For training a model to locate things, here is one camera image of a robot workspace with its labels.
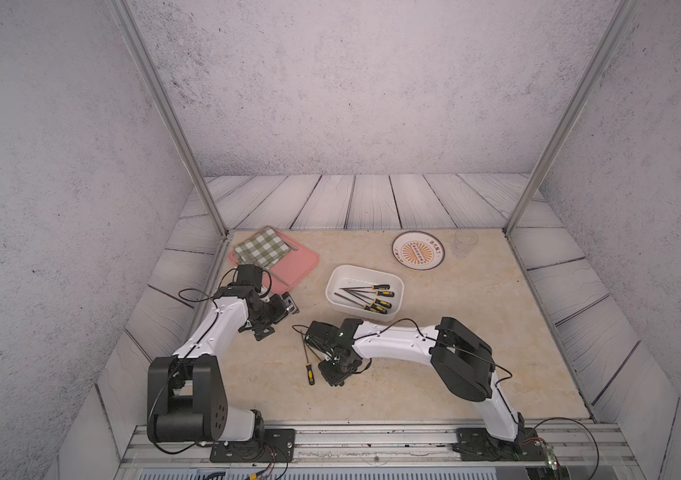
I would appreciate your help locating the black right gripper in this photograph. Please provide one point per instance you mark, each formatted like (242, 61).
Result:
(333, 379)

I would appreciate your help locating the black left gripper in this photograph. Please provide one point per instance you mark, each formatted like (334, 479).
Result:
(280, 312)

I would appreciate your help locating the file tool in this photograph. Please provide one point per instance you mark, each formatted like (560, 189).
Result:
(309, 372)
(381, 303)
(384, 293)
(379, 287)
(369, 307)

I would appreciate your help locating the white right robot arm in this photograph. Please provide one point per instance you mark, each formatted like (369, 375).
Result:
(462, 360)

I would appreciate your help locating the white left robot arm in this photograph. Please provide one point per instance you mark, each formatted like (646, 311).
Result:
(187, 401)

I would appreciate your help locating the white plastic storage box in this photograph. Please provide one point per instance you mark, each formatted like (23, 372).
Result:
(345, 276)

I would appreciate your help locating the green checkered cloth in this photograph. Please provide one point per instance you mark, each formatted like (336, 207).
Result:
(265, 248)

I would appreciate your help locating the round patterned plate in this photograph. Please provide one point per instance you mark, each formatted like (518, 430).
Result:
(418, 250)

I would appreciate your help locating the clear glass cup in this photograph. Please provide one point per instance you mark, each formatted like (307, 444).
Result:
(465, 241)

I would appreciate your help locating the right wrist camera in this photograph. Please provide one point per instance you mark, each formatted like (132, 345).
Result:
(322, 337)

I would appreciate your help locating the aluminium front rail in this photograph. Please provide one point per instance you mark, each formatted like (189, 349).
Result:
(559, 449)

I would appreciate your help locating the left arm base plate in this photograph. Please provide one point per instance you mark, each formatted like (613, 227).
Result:
(267, 446)

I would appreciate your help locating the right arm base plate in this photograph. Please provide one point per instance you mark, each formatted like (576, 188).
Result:
(475, 444)

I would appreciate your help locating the left aluminium frame post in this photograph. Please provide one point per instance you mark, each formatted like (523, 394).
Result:
(141, 56)

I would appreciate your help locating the aluminium frame post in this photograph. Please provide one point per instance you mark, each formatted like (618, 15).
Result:
(141, 56)
(597, 65)

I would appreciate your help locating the right aluminium frame post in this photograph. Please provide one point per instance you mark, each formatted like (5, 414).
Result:
(597, 65)

